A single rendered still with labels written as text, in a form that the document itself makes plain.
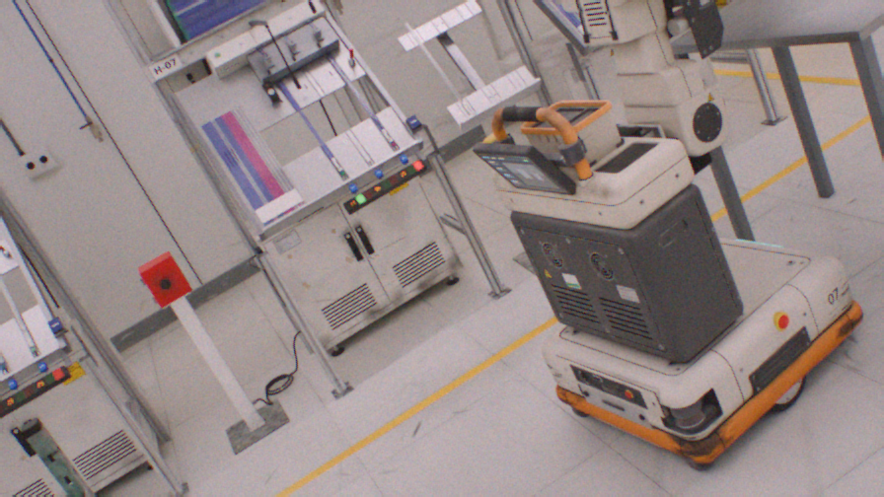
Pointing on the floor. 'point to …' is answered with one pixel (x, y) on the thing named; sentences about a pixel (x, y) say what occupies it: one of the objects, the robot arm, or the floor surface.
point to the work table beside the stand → (798, 18)
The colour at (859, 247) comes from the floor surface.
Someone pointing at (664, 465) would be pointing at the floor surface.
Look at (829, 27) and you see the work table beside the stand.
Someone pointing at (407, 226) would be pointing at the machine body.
